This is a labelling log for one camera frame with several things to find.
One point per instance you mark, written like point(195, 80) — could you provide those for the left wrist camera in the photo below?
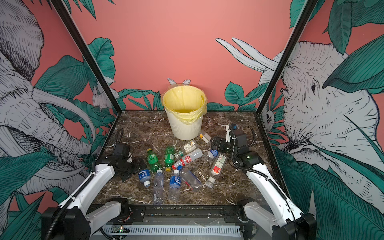
point(122, 150)

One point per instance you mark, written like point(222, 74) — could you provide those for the clear bottle blue label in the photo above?
point(145, 177)

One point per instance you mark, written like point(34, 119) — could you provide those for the black front rail frame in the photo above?
point(230, 213)

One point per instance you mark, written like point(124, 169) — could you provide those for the left black corner post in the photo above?
point(83, 47)

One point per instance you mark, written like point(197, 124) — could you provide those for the small clear bottle cream label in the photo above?
point(186, 149)

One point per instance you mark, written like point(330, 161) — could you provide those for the crushed clear bottle blue cap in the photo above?
point(190, 179)

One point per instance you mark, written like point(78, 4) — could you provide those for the black corner post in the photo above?
point(83, 47)
point(294, 38)

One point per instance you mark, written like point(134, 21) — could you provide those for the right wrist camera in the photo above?
point(234, 133)

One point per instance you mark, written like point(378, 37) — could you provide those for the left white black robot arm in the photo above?
point(72, 220)

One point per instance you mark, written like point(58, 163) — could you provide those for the white ribbed plastic bin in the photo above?
point(183, 131)

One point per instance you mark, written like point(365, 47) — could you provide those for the clear bottle red white label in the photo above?
point(216, 170)

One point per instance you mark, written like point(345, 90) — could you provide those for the blue label bottle white cap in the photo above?
point(174, 186)

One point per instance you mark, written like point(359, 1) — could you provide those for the yellow plastic bin liner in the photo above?
point(187, 103)

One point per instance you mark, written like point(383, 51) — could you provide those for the green bottle green label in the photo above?
point(169, 158)

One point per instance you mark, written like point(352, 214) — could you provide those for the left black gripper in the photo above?
point(125, 176)

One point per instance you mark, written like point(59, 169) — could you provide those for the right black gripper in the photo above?
point(217, 143)

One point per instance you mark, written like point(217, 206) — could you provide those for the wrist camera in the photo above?
point(122, 150)
point(234, 133)

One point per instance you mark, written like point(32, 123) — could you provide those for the right black corner post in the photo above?
point(294, 38)

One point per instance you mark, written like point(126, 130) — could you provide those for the green bottle yellow cap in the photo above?
point(153, 161)

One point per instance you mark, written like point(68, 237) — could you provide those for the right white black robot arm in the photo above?
point(284, 220)

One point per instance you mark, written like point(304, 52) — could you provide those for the white perforated vent strip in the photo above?
point(157, 230)

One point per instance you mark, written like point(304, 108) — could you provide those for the clear bottle white cap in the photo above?
point(158, 189)

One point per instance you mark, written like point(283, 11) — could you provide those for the clear bottle orange label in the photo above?
point(205, 137)

